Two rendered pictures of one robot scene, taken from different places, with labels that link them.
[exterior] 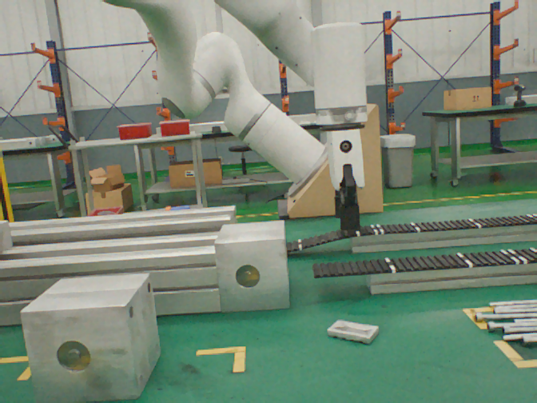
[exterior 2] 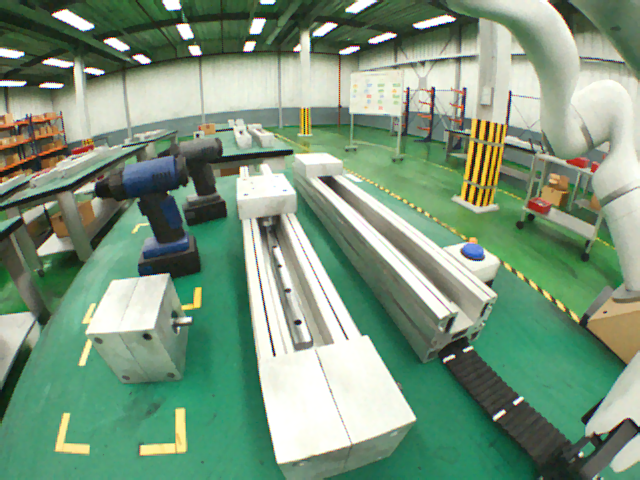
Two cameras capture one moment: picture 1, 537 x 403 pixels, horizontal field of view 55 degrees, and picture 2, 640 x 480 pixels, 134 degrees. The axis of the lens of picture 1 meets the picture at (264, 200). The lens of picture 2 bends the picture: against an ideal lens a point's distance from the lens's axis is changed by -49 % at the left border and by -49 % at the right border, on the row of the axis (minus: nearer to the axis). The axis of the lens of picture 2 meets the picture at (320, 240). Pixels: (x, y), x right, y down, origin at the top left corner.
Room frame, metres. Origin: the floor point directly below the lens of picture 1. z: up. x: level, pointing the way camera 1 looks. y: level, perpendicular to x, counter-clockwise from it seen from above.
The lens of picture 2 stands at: (0.64, -0.07, 1.06)
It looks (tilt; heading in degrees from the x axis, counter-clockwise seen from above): 28 degrees down; 70
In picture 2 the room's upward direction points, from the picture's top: straight up
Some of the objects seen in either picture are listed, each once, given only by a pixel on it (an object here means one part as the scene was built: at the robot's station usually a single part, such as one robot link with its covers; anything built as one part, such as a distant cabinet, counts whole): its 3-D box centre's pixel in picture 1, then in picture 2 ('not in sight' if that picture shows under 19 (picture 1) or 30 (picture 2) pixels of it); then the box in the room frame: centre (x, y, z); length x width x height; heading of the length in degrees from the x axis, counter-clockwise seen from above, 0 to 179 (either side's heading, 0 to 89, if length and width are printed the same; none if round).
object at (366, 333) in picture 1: (352, 331); not in sight; (0.54, -0.09, 0.78); 0.05 x 0.03 x 0.01; 56
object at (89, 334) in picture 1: (101, 329); (151, 328); (0.51, 0.18, 0.83); 0.11 x 0.10 x 0.10; 177
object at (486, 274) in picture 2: not in sight; (465, 268); (1.00, 0.17, 0.81); 0.10 x 0.08 x 0.06; 177
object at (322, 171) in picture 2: not in sight; (316, 168); (0.91, 0.71, 0.87); 0.16 x 0.11 x 0.07; 87
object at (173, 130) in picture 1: (137, 186); (565, 195); (3.85, 0.94, 0.50); 1.03 x 0.55 x 1.01; 102
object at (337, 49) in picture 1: (338, 66); not in sight; (0.87, -0.14, 1.09); 0.09 x 0.08 x 0.13; 0
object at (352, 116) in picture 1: (341, 117); not in sight; (0.86, -0.14, 1.01); 0.09 x 0.08 x 0.03; 177
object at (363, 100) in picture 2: not in sight; (374, 113); (3.82, 5.21, 0.97); 1.51 x 0.50 x 1.95; 110
